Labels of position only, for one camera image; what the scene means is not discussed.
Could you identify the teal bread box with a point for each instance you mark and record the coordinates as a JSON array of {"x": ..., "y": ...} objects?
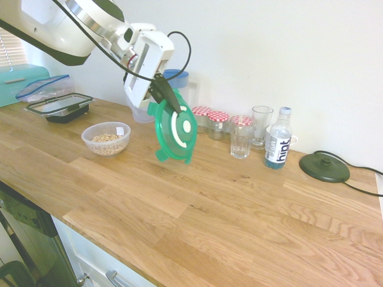
[{"x": 21, "y": 86}]

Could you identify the faceted clear glass tumbler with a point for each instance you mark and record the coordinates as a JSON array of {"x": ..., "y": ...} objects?
[{"x": 241, "y": 143}]

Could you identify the white mug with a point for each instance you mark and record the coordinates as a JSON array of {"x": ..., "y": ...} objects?
[{"x": 270, "y": 131}]

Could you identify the dark round kettle base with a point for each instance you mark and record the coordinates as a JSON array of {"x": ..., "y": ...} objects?
[{"x": 324, "y": 169}]

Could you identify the dark steel appliance front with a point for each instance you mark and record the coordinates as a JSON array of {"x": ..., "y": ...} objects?
[{"x": 45, "y": 239}]

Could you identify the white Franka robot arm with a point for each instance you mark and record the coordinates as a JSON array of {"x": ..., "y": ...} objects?
[{"x": 54, "y": 30}]

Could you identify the window blind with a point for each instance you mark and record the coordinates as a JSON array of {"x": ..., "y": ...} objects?
[{"x": 10, "y": 51}]

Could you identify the glass jar red checkered lid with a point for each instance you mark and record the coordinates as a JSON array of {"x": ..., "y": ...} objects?
[
  {"x": 218, "y": 117},
  {"x": 201, "y": 112},
  {"x": 242, "y": 119}
]

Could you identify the clear pitcher light blue lid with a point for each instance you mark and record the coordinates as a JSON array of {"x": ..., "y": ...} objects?
[{"x": 182, "y": 82}]

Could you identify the dark green curved frame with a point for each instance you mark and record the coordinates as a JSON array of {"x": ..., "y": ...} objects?
[{"x": 18, "y": 269}]

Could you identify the clear zip bag blue seal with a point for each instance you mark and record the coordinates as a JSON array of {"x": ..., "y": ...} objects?
[{"x": 51, "y": 86}]

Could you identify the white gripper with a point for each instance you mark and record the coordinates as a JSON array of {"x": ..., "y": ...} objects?
[{"x": 146, "y": 65}]

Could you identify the hint water bottle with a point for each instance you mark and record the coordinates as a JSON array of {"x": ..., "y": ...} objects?
[{"x": 278, "y": 140}]

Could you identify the cereal rings heap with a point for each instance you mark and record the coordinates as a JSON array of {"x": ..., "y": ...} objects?
[{"x": 107, "y": 145}]

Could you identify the clear plastic food bowl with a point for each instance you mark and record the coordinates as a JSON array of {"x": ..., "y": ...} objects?
[{"x": 106, "y": 130}]

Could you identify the green round container lid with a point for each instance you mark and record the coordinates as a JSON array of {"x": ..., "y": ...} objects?
[{"x": 167, "y": 140}]

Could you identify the small metal knob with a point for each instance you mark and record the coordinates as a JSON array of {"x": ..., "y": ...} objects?
[{"x": 82, "y": 279}]

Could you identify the rectangular container dark clip lid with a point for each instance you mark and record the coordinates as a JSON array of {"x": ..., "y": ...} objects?
[{"x": 60, "y": 104}]

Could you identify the tall clear drinking glass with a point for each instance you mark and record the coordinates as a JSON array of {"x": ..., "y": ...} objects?
[{"x": 262, "y": 119}]

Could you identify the clear pitcher dark blue lid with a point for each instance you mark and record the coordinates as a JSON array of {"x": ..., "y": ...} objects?
[{"x": 140, "y": 116}]

